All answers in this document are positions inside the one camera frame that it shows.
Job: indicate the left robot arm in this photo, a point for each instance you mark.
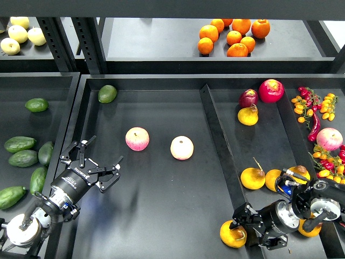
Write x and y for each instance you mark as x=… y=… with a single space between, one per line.
x=24 y=235

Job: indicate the yellow apple shelf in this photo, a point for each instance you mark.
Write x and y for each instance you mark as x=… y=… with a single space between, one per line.
x=18 y=33
x=10 y=46
x=21 y=21
x=36 y=36

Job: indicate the black centre tray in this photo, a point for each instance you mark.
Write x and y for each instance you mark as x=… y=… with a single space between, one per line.
x=167 y=208

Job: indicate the upper cherry tomato bunch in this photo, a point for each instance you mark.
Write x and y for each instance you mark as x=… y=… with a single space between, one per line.
x=308 y=103

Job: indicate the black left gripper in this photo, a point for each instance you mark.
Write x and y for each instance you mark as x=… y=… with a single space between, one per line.
x=81 y=174

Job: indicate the black shelf post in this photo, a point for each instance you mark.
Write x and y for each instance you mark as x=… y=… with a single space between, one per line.
x=58 y=43
x=89 y=37

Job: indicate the cherry tomato bunch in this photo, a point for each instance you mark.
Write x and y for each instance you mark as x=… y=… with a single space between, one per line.
x=327 y=164
x=308 y=103

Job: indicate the black shelf post left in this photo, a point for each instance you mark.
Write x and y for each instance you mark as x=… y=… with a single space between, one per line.
x=58 y=43

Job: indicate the big red apple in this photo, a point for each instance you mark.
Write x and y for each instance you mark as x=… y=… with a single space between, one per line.
x=271 y=91

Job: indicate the black left tray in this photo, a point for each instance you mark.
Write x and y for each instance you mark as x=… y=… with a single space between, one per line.
x=59 y=90

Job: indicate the black tray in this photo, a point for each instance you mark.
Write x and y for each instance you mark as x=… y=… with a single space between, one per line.
x=59 y=90
x=167 y=208

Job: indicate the pale pink apple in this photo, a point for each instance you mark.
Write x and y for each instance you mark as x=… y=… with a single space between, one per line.
x=181 y=148

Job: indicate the yellow pear right row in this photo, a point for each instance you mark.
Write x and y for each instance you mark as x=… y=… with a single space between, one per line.
x=301 y=170

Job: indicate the green avocado tray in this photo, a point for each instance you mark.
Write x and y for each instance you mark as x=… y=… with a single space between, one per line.
x=37 y=181

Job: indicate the orange upper left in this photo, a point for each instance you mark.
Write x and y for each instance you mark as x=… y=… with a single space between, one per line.
x=209 y=31

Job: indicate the yellow pear left row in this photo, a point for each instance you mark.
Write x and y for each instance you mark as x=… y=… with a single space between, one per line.
x=253 y=178

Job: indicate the orange centre right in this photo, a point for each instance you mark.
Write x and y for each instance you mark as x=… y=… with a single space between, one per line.
x=249 y=42

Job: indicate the yellow pear near onion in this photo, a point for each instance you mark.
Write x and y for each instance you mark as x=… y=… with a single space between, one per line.
x=248 y=116

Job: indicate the orange front left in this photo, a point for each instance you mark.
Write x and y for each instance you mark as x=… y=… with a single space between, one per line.
x=205 y=46

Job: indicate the yellow apple shelf right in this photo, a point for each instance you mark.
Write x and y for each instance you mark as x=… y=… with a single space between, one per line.
x=36 y=36

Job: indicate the yellow apple shelf front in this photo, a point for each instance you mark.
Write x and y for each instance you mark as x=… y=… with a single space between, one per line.
x=10 y=46

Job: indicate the yellow pear middle row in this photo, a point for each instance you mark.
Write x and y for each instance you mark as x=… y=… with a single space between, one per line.
x=271 y=177

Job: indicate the pink red apple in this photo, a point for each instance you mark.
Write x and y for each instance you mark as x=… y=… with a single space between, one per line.
x=137 y=138

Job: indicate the yellow apple shelf back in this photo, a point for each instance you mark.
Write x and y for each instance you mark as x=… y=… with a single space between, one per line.
x=21 y=21

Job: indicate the yellow pear tray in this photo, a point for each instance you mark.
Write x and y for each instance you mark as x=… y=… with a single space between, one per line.
x=234 y=238

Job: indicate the yellow pear row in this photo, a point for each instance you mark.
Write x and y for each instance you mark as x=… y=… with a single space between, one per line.
x=253 y=178
x=301 y=170
x=271 y=177

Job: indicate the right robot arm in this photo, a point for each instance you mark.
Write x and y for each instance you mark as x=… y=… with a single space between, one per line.
x=306 y=204

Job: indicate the round avocado left tray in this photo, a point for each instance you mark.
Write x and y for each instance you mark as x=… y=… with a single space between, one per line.
x=37 y=105

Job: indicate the purple red onion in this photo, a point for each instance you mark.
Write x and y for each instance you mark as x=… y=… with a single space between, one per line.
x=247 y=98

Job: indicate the pink apple right tray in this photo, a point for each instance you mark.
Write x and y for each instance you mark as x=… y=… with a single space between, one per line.
x=329 y=139

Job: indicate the lower cherry tomato bunch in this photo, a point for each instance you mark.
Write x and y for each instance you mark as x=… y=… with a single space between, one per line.
x=327 y=164

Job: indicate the red chili pepper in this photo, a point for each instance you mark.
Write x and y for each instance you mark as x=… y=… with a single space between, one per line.
x=315 y=129

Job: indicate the black shelf post centre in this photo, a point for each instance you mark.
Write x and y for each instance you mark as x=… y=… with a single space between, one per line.
x=89 y=37

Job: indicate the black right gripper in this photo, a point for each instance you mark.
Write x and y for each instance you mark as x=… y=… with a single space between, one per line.
x=277 y=218

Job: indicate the yellow apple shelf middle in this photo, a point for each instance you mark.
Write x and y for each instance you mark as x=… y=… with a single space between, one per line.
x=18 y=33

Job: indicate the black tray divider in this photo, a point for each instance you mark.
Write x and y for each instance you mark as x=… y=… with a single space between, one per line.
x=225 y=155

